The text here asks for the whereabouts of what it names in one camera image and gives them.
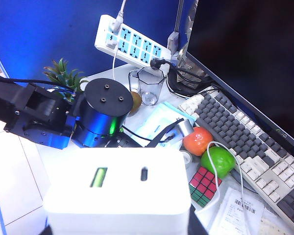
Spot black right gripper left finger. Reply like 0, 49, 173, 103
39, 224, 53, 235

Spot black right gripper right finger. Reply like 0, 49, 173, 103
188, 204, 210, 235

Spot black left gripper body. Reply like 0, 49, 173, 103
105, 133, 149, 148

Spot white charging base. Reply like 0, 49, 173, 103
43, 146, 192, 235

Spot thin white Type-C cable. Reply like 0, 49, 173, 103
195, 141, 252, 235

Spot light blue wet wipes pack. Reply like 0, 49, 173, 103
122, 101, 198, 150

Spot Rubik's cube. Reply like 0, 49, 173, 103
188, 166, 223, 209

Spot clear plastic document bag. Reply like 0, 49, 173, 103
195, 186, 294, 235

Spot brown kiwi fruit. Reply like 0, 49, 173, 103
129, 91, 142, 116

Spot clear plastic measuring cup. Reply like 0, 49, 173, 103
127, 66, 168, 106

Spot small green apple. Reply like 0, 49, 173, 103
200, 146, 237, 179

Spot orange fruit beside keyboard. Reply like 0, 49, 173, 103
183, 126, 214, 157

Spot artificial pineapple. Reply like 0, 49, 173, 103
43, 58, 89, 102

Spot white power strip blue sockets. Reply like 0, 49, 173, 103
94, 14, 173, 71

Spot white and grey keyboard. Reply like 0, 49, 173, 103
178, 92, 294, 235

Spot black AOC computer monitor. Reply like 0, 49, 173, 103
186, 0, 294, 165

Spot black power cable with plug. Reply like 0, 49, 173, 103
149, 58, 219, 98

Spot white power strip cord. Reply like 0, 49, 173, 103
110, 0, 128, 31

